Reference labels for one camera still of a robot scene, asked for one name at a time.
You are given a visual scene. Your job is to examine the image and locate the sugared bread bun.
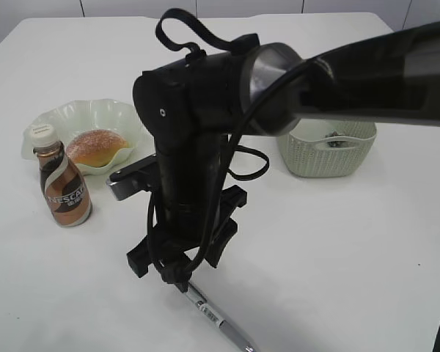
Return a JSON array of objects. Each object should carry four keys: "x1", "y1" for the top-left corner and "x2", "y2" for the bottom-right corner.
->
[{"x1": 66, "y1": 129, "x2": 129, "y2": 167}]

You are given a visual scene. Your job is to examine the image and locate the clear grey pen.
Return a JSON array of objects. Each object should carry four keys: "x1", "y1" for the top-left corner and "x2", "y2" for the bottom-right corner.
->
[{"x1": 175, "y1": 282, "x2": 259, "y2": 352}]

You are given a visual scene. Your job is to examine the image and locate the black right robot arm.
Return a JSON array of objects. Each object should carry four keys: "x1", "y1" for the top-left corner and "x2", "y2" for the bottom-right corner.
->
[{"x1": 127, "y1": 22, "x2": 440, "y2": 290}]

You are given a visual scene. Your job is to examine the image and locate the grey green plastic basket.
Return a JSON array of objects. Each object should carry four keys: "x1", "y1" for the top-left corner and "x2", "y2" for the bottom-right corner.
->
[{"x1": 276, "y1": 119, "x2": 377, "y2": 178}]

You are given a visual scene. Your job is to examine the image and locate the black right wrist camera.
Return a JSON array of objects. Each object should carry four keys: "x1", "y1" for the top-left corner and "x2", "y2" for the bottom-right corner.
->
[{"x1": 106, "y1": 154, "x2": 161, "y2": 201}]

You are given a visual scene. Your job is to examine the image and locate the paper ball pinkish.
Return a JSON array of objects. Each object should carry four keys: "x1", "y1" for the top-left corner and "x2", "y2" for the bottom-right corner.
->
[{"x1": 325, "y1": 131, "x2": 352, "y2": 148}]

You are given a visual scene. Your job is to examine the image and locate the pale green wavy plate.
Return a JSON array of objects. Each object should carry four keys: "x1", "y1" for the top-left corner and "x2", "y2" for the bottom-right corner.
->
[{"x1": 21, "y1": 99, "x2": 155, "y2": 175}]

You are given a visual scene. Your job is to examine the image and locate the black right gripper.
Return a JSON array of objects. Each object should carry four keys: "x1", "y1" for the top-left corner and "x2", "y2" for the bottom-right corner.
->
[{"x1": 127, "y1": 186, "x2": 247, "y2": 292}]

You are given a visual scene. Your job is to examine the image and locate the brown coffee bottle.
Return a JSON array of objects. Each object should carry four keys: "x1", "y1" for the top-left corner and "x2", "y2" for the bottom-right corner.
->
[{"x1": 29, "y1": 124, "x2": 92, "y2": 227}]

